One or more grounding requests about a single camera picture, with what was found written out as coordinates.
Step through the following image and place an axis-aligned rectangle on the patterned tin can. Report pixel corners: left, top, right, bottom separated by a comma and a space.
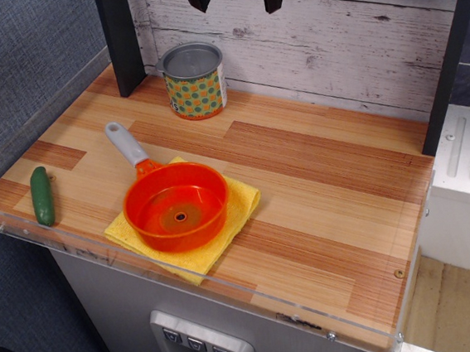
155, 42, 228, 121

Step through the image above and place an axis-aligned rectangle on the green cucumber toy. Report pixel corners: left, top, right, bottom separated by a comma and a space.
30, 166, 56, 226

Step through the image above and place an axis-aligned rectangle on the yellow cloth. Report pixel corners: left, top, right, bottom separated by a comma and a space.
104, 176, 261, 286

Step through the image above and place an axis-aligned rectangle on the white toy sink unit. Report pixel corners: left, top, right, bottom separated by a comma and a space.
418, 105, 470, 270

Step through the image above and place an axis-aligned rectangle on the clear acrylic table guard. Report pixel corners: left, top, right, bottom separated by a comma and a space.
0, 16, 453, 352

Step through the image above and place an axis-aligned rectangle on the grey toy fridge cabinet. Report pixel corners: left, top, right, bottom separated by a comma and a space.
51, 251, 366, 352

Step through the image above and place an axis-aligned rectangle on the silver dispenser panel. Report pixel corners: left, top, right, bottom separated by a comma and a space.
149, 311, 255, 352

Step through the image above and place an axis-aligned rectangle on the black left post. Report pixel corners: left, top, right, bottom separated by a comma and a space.
94, 0, 146, 98

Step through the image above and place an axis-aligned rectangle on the black post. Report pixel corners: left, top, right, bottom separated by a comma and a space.
422, 0, 470, 157
94, 0, 146, 98

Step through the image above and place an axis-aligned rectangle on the black right post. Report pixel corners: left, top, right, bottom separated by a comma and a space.
422, 0, 470, 157

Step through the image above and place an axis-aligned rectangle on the orange pot with grey handle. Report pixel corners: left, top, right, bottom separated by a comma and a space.
104, 122, 230, 253

